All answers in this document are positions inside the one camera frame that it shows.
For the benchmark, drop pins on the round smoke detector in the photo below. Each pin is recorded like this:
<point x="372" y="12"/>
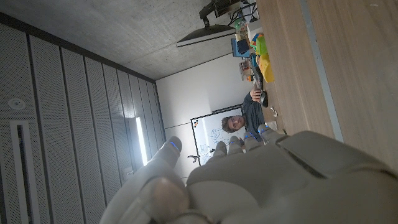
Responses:
<point x="16" y="103"/>

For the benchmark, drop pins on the whiteboard with black frame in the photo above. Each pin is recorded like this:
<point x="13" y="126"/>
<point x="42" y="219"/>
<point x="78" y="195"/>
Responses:
<point x="211" y="133"/>

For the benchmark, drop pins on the green cube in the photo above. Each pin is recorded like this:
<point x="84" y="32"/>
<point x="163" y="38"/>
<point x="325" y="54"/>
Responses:
<point x="261" y="45"/>

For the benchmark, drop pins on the clear storage box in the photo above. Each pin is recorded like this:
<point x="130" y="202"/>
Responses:
<point x="245" y="69"/>

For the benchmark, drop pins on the black monitor on stand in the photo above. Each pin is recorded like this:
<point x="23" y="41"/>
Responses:
<point x="206" y="32"/>

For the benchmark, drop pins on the black keyboard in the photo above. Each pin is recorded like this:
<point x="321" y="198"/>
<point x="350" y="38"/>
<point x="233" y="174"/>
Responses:
<point x="258" y="79"/>

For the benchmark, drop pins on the long grabber tool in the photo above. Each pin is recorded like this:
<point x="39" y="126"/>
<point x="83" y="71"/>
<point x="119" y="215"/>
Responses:
<point x="194" y="158"/>

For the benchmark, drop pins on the blue container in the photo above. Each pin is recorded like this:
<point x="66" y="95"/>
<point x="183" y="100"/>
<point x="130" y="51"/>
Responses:
<point x="240" y="48"/>

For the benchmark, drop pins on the white cube box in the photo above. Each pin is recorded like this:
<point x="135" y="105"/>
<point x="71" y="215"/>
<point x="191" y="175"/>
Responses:
<point x="254" y="29"/>

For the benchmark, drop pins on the seated person in dark shirt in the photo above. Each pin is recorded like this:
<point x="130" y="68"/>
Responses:
<point x="252" y="116"/>

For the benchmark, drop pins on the black computer mouse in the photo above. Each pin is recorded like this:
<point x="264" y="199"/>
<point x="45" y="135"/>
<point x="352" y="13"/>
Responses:
<point x="264" y="99"/>

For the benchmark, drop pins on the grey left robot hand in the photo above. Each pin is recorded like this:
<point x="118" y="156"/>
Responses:
<point x="280" y="186"/>

